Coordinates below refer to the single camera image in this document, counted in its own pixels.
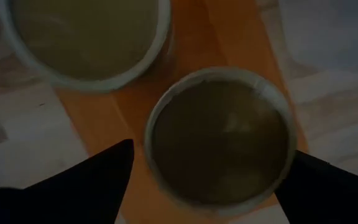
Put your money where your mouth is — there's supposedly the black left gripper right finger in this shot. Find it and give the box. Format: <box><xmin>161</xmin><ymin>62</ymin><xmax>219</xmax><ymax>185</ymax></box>
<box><xmin>274</xmin><ymin>149</ymin><xmax>358</xmax><ymax>224</ymax></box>

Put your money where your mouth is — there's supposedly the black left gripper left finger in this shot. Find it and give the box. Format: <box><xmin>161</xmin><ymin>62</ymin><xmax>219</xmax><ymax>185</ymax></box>
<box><xmin>0</xmin><ymin>138</ymin><xmax>135</xmax><ymax>224</ymax></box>

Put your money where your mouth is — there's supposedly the furikake seasoning jar tan lid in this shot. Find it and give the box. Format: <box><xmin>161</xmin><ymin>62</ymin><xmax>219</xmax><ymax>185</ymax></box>
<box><xmin>0</xmin><ymin>0</ymin><xmax>173</xmax><ymax>93</ymax></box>
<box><xmin>144</xmin><ymin>66</ymin><xmax>298</xmax><ymax>218</ymax></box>

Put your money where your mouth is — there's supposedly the orange plastic bin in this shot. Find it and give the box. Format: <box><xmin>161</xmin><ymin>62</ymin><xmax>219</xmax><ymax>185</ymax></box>
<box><xmin>53</xmin><ymin>0</ymin><xmax>310</xmax><ymax>224</ymax></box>

